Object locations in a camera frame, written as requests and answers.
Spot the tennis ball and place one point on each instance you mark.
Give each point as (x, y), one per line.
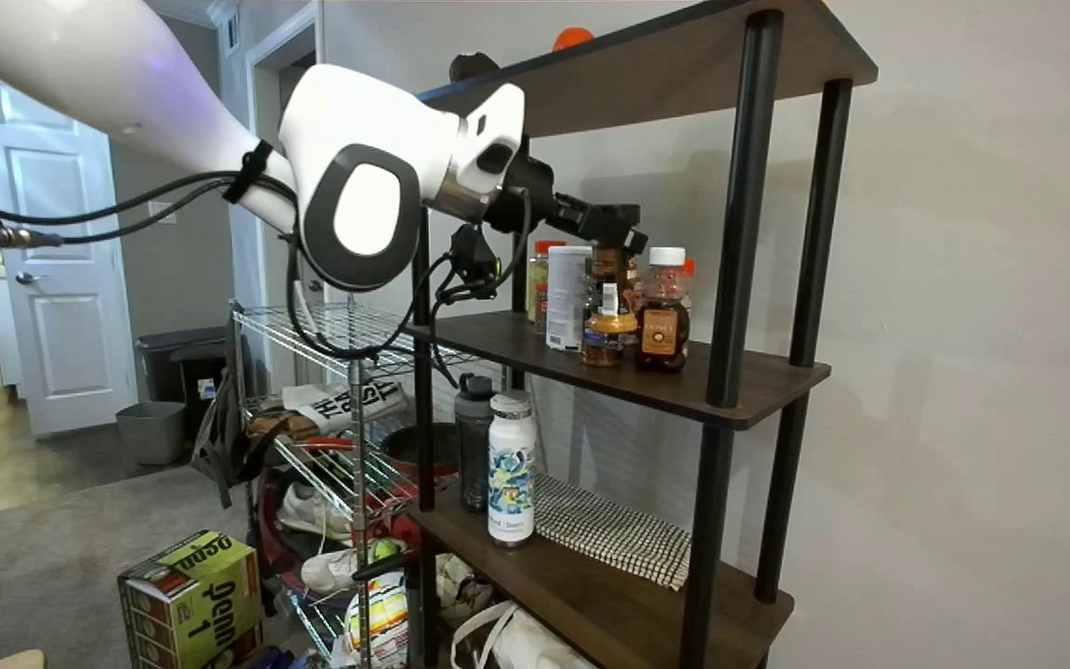
(385, 550)

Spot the red pan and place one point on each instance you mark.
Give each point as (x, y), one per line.
(405, 451)

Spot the white tote bag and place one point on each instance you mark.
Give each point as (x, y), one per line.
(521, 646)

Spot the grey waste bin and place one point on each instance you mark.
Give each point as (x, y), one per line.
(151, 432)

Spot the bear shaped bottle white cap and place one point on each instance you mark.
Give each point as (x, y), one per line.
(662, 325)

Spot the white sneaker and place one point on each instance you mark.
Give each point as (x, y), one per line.
(312, 511)

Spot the yellow green cardboard box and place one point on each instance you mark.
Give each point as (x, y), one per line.
(196, 604)

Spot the striped colourful ball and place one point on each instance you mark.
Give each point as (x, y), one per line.
(382, 618)

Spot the black trash can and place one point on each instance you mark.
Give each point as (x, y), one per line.
(177, 367)

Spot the white door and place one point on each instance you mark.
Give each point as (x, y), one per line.
(61, 307)

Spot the red lid spice jar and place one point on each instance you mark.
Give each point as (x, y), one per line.
(537, 283)

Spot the black round object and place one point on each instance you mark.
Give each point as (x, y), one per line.
(473, 67)

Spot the wall switch plate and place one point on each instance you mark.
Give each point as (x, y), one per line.
(162, 212)

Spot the dark wooden shelf black poles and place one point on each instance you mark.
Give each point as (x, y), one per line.
(646, 390)

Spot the white cylindrical canister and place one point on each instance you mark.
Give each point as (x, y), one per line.
(567, 302)

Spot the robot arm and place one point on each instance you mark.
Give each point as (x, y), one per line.
(126, 84)

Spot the dark grey water bottle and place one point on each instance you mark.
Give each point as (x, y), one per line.
(473, 446)

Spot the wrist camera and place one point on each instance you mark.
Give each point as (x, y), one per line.
(472, 255)

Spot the brown spice bottle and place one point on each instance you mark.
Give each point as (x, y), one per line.
(611, 269)

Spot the orange cap bottle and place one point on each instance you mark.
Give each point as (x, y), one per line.
(689, 279)

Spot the checkered cloth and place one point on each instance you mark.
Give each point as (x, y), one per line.
(619, 534)

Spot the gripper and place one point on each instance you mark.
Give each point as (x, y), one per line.
(526, 195)

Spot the orange round object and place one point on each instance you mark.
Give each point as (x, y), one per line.
(573, 39)

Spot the white bag with black print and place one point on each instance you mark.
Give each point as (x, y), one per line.
(345, 404)

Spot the white floral water bottle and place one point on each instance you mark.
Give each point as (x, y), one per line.
(511, 474)

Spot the yellow lid amber bottle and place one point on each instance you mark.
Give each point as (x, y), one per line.
(605, 339)

